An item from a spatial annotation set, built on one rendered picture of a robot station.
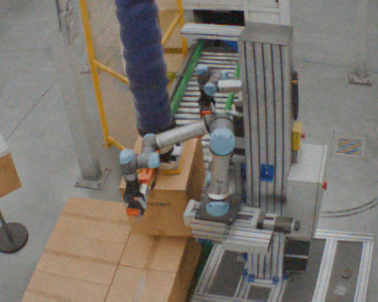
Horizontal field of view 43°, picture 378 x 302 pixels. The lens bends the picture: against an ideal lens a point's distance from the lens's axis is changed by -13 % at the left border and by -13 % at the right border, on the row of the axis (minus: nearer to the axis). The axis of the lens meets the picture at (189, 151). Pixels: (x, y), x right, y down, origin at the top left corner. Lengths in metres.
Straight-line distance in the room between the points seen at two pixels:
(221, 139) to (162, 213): 0.94
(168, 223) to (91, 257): 0.62
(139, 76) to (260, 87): 0.70
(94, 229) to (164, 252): 0.56
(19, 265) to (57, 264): 0.93
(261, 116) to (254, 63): 0.31
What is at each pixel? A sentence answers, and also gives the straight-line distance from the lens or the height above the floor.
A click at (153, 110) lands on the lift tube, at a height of 1.48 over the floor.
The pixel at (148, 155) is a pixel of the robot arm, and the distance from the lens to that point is 2.68.
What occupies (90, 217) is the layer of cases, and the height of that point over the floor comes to 0.54.
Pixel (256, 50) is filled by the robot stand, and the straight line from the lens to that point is 2.57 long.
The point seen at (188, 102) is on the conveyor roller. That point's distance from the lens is 4.83.
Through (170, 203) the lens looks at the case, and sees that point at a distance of 3.24.
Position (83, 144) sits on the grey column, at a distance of 4.77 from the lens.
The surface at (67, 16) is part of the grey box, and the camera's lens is 4.11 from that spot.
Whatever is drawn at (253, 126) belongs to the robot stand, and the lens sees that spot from 2.81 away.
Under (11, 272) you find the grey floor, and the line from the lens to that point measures 4.47.
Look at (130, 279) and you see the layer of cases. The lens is 3.40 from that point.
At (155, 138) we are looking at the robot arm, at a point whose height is 1.55.
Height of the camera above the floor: 3.16
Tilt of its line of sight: 38 degrees down
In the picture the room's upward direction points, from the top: 7 degrees counter-clockwise
